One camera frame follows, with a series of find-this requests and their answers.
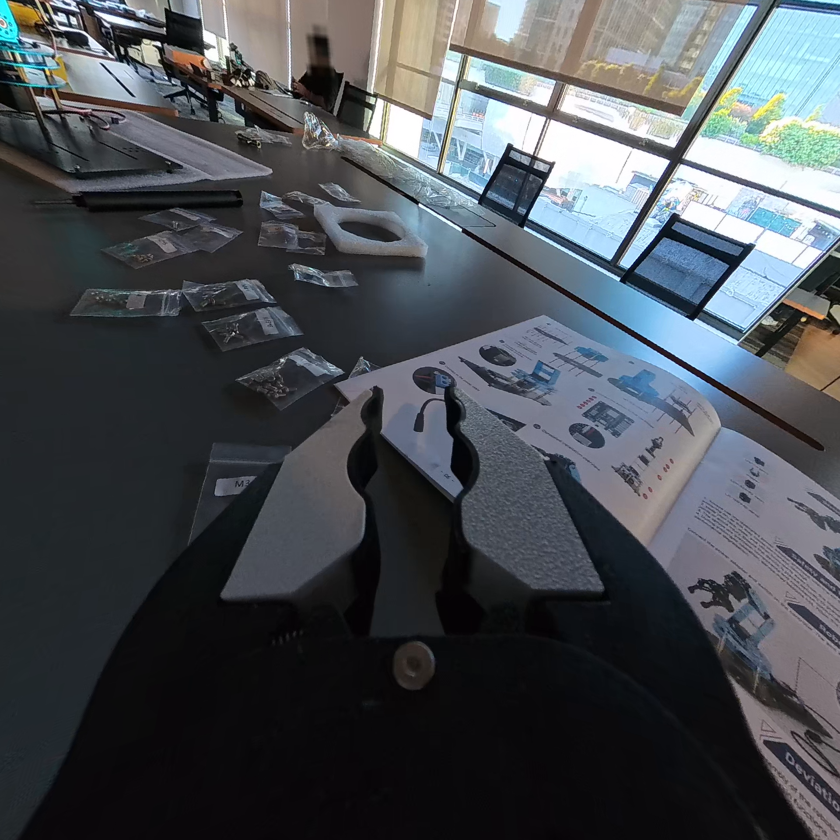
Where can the black screwdriver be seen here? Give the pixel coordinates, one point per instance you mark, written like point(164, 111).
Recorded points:
point(157, 200)

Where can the adjoining dark desk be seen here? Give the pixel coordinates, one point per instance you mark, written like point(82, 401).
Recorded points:
point(590, 289)

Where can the scatter of clear screw bags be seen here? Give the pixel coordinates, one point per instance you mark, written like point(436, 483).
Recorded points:
point(256, 328)

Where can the dark work desk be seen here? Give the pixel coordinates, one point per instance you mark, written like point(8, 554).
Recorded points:
point(98, 407)

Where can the white foam sheet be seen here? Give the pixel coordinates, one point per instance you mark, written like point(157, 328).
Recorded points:
point(216, 164)

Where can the black mesh chair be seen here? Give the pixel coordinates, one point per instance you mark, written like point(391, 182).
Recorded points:
point(518, 184)
point(689, 262)

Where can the small clear screw pouch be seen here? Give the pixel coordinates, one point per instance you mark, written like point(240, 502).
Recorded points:
point(229, 466)

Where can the crumpled clear plastic wrap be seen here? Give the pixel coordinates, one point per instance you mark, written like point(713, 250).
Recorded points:
point(394, 170)

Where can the dark office desk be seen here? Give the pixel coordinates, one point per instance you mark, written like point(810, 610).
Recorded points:
point(98, 79)
point(275, 108)

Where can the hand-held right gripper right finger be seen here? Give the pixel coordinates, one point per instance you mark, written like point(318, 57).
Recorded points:
point(525, 525)

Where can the clear bag of dark parts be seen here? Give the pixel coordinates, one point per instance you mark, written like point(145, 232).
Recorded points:
point(262, 136)

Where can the printed instruction manual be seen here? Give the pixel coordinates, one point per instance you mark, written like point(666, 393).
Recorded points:
point(590, 407)

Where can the large window wall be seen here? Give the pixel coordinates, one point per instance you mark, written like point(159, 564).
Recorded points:
point(590, 164)

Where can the beige roller blind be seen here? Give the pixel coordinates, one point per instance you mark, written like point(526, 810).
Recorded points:
point(590, 52)
point(413, 52)

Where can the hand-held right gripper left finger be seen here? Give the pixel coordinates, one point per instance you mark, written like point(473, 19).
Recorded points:
point(295, 525)

